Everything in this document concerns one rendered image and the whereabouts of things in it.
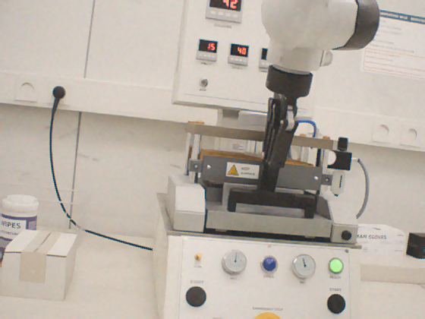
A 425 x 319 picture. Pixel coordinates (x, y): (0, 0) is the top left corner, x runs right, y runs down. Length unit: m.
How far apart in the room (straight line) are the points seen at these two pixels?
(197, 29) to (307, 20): 0.55
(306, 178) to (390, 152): 0.80
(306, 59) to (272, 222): 0.28
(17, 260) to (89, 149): 0.68
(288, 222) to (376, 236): 0.68
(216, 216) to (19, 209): 0.51
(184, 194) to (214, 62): 0.40
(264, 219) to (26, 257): 0.44
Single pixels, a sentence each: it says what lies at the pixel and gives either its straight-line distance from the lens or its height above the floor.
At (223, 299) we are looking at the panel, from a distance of 0.86.
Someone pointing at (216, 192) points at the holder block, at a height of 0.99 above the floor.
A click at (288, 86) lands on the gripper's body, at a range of 0.84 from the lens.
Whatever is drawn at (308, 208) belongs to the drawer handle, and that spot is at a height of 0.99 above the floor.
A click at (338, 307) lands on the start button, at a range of 0.91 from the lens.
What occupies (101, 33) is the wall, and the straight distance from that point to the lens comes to 1.64.
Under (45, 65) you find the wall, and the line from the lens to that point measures 1.65.
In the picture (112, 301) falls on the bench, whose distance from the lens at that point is 1.05.
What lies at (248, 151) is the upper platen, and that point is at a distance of 1.05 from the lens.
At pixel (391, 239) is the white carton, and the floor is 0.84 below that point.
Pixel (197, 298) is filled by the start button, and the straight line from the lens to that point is 0.84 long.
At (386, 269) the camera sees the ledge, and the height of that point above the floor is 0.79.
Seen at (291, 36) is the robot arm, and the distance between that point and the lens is 0.69.
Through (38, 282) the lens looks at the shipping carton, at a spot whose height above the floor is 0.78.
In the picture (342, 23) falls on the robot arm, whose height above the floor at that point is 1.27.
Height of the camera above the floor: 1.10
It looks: 3 degrees down
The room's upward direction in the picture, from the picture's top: 7 degrees clockwise
